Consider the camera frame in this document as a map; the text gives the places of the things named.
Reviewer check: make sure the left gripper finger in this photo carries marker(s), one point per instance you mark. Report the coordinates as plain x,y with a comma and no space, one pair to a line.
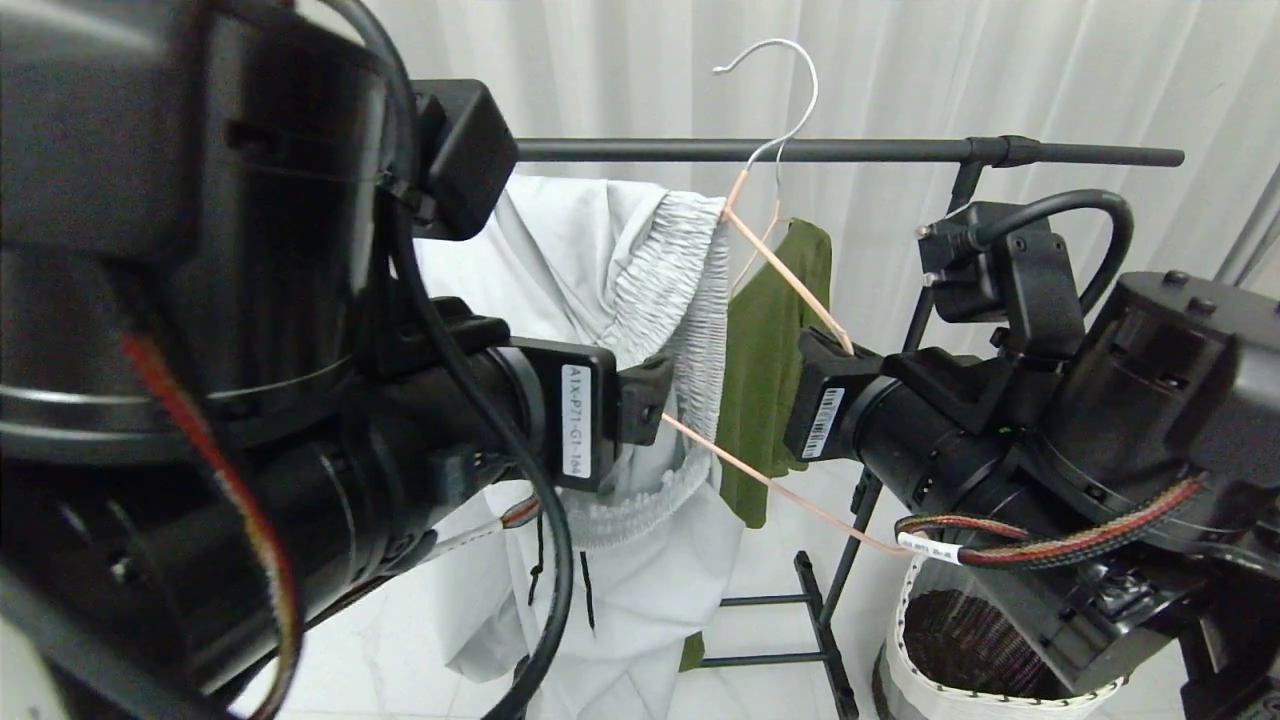
645,400

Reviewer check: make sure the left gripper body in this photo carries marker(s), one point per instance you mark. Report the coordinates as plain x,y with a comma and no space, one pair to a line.
350,490

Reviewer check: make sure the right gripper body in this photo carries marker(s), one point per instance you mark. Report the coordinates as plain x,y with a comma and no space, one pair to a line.
890,440

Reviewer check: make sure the green printed t-shirt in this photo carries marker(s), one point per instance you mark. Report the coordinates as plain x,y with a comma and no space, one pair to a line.
765,380

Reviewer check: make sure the pale grey shorts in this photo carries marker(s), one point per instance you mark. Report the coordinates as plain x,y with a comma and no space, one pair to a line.
640,580

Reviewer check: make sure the pink clothes hanger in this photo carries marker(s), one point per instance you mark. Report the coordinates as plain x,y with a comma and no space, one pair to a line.
790,275
760,245

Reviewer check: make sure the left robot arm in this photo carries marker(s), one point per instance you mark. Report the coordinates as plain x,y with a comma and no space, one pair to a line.
150,200

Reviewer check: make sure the white laundry basket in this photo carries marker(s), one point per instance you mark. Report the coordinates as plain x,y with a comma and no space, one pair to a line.
960,630

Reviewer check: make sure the black clothes rack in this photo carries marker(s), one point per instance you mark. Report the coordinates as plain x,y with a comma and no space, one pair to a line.
800,150

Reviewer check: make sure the white curtain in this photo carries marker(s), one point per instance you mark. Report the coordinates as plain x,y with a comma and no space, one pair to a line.
950,70

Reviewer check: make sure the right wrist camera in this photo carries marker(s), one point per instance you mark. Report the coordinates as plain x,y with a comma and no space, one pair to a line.
1000,270

